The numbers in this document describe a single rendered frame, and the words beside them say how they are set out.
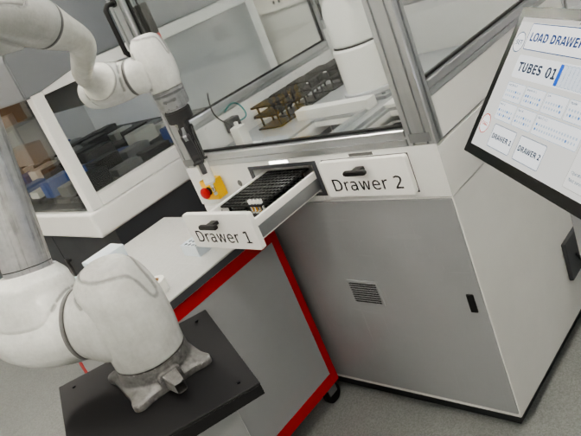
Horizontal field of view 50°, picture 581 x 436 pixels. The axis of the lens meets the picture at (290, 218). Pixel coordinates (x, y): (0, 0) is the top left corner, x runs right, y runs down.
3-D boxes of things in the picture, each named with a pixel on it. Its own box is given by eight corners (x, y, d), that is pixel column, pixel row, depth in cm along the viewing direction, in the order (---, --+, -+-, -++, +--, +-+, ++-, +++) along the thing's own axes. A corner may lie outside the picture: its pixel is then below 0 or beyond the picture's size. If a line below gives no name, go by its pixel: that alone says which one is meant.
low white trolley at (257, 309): (247, 524, 194) (136, 327, 167) (139, 468, 238) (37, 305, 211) (351, 395, 229) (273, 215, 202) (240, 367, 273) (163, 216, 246)
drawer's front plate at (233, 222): (263, 250, 166) (246, 214, 162) (196, 246, 186) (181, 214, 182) (267, 246, 167) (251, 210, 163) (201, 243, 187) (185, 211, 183)
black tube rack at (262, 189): (269, 225, 175) (260, 204, 173) (228, 224, 188) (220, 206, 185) (316, 186, 189) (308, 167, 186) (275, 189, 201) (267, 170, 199)
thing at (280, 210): (261, 241, 168) (252, 221, 165) (202, 239, 186) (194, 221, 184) (344, 171, 192) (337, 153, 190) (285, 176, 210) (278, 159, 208)
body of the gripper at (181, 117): (165, 109, 181) (179, 138, 184) (161, 116, 173) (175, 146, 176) (189, 99, 180) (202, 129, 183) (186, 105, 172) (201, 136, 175)
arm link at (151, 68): (188, 77, 178) (149, 92, 181) (165, 23, 172) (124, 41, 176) (176, 86, 168) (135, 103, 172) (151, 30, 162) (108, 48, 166)
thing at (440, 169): (452, 196, 156) (436, 144, 151) (201, 204, 228) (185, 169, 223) (578, 59, 214) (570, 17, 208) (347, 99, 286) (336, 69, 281)
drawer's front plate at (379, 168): (416, 195, 161) (403, 156, 157) (330, 197, 181) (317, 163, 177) (419, 191, 162) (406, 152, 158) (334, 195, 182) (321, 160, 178)
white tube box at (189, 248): (200, 257, 194) (194, 246, 193) (184, 255, 200) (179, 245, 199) (227, 235, 202) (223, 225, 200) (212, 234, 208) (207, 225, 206)
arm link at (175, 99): (150, 98, 171) (159, 118, 173) (180, 85, 170) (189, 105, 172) (154, 92, 179) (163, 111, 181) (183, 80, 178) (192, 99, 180)
